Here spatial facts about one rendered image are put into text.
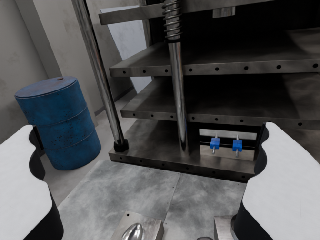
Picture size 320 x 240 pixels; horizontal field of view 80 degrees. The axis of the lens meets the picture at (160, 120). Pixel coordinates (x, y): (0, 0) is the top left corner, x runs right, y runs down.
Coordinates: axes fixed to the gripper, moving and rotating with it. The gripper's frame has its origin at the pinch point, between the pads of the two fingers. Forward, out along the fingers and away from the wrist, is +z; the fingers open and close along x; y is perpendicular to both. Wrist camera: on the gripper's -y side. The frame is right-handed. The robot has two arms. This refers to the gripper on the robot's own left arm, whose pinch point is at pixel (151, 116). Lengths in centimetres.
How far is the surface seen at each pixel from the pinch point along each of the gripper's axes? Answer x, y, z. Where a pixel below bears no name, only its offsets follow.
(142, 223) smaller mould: -5, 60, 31
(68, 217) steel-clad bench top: -38, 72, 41
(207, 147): 28, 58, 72
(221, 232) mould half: 20, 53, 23
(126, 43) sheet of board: -50, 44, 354
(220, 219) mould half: 21, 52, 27
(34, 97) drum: -116, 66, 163
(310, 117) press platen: 66, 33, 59
